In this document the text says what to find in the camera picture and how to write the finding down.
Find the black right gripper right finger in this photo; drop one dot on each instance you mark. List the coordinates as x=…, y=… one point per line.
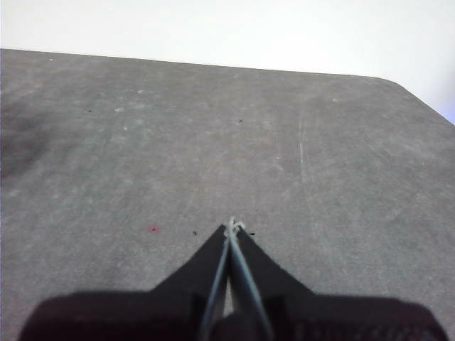
x=320, y=319

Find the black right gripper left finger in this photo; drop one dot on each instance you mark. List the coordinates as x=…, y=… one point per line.
x=170, y=312

